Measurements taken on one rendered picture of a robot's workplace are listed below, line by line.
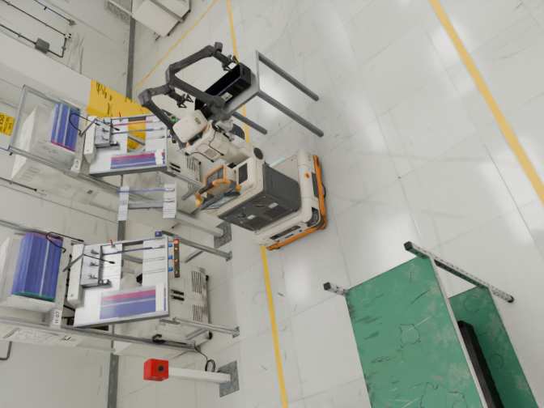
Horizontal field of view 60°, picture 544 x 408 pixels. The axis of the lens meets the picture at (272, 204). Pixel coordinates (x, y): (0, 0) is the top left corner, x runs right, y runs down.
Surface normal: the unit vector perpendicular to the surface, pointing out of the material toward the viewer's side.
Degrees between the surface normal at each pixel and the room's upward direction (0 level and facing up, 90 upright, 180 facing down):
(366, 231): 0
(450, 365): 0
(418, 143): 0
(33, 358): 89
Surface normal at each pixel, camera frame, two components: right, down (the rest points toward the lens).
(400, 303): -0.70, -0.33
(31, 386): 0.70, -0.47
